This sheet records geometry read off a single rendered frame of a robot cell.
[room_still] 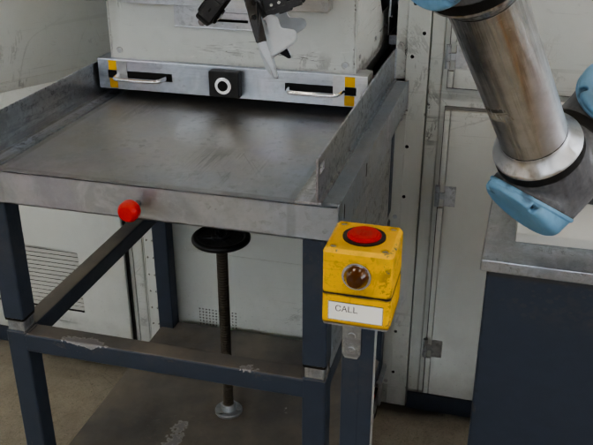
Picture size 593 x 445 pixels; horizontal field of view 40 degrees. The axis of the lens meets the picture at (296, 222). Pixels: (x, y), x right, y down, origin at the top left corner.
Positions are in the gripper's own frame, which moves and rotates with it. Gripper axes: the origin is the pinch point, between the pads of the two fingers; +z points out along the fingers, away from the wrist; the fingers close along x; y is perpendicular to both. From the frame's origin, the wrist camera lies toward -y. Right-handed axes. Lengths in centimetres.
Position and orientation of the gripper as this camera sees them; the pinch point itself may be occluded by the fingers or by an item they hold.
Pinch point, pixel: (279, 70)
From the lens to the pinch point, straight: 128.7
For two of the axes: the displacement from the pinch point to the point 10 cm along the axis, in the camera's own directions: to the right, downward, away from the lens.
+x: 1.2, -3.9, 9.1
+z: 3.2, 8.9, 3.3
